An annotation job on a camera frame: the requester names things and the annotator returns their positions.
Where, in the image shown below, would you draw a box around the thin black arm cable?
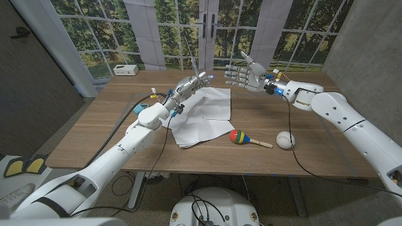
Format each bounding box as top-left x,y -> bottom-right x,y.
282,97 -> 402,198
68,116 -> 173,218

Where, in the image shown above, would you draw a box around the black floor cable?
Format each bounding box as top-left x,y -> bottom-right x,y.
109,172 -> 136,198

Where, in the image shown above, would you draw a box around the white pillar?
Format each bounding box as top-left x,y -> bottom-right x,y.
11,0 -> 100,98

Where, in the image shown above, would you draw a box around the teal toy padlock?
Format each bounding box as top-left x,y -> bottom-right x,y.
133,102 -> 150,116

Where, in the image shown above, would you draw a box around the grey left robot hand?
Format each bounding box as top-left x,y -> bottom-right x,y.
161,71 -> 214,110

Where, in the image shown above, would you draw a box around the white power strip box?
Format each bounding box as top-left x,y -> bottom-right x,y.
113,64 -> 139,77

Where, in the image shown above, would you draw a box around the white baseball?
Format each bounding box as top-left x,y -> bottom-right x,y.
276,131 -> 296,149

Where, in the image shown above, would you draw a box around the yellow and black pad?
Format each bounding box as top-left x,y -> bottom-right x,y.
24,154 -> 48,175
3,156 -> 28,179

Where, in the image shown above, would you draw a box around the printed window backdrop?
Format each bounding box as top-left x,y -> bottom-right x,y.
50,0 -> 354,79

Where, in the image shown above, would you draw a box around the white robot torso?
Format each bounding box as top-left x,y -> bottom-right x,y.
169,187 -> 261,226

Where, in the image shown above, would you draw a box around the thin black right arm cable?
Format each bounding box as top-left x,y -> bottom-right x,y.
282,97 -> 402,198

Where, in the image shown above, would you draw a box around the grey table leg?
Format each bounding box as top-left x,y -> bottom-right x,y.
288,176 -> 307,218

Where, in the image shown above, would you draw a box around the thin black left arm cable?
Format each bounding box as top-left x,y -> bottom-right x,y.
68,116 -> 173,218

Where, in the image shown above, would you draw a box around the white table leg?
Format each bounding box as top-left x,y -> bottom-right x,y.
128,171 -> 145,210

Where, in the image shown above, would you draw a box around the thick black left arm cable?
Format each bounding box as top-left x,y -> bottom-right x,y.
83,92 -> 167,169

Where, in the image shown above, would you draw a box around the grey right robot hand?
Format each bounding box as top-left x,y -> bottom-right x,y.
224,50 -> 283,94

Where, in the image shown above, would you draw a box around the grey scissors with orange handles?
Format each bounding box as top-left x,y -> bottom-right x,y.
183,36 -> 208,87

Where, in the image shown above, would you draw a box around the colourful wooden maraca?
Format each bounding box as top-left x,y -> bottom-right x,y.
229,129 -> 274,149

